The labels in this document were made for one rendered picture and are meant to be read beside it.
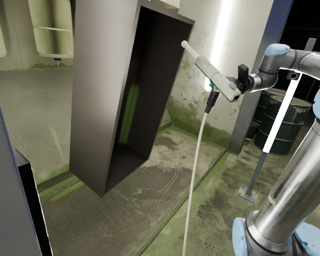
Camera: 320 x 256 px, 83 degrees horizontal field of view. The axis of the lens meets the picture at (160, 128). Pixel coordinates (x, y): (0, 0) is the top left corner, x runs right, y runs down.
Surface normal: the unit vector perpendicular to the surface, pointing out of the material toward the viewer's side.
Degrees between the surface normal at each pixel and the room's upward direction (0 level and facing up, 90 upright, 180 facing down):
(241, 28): 90
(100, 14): 90
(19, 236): 90
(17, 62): 90
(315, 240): 5
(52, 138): 57
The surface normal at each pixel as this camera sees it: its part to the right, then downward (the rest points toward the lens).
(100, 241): 0.11, -0.90
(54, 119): 0.73, -0.21
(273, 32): -0.59, 0.29
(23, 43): 0.80, 0.33
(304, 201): -0.44, 0.46
